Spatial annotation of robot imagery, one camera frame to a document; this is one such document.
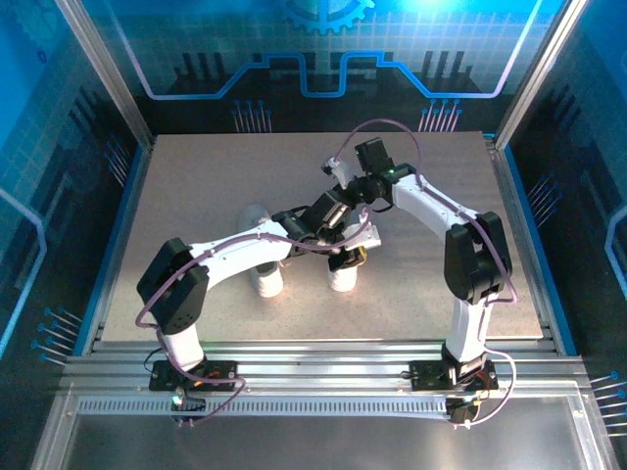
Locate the small black electronics module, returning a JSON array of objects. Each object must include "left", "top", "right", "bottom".
[
  {"left": 448, "top": 397, "right": 480, "bottom": 427},
  {"left": 169, "top": 391, "right": 208, "bottom": 427}
]

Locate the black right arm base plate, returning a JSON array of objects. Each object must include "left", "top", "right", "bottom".
[{"left": 409, "top": 359, "right": 500, "bottom": 393}]

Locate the white sneaker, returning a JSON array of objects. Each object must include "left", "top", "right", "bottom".
[
  {"left": 326, "top": 214, "right": 364, "bottom": 294},
  {"left": 238, "top": 204, "right": 286, "bottom": 299}
]

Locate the blue side rail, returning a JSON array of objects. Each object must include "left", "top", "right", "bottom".
[{"left": 72, "top": 139, "right": 157, "bottom": 356}]

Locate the grey metal shelf plate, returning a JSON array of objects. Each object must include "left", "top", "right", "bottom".
[{"left": 61, "top": 394, "right": 597, "bottom": 470}]

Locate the aluminium frame post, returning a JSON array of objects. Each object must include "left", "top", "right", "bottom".
[
  {"left": 52, "top": 0, "right": 157, "bottom": 151},
  {"left": 492, "top": 0, "right": 592, "bottom": 152}
]

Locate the aluminium mounting rail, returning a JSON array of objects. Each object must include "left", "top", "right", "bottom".
[{"left": 61, "top": 339, "right": 592, "bottom": 396}]

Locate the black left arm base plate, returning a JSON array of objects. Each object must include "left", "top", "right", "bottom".
[{"left": 149, "top": 358, "right": 239, "bottom": 393}]

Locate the slotted white cable duct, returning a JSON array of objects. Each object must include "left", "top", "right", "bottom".
[{"left": 77, "top": 395, "right": 451, "bottom": 418}]

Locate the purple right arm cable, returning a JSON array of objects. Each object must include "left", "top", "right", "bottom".
[{"left": 332, "top": 118, "right": 519, "bottom": 431}]

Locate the aluminium side rail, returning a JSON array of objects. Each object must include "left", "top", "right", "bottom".
[{"left": 482, "top": 134, "right": 579, "bottom": 356}]

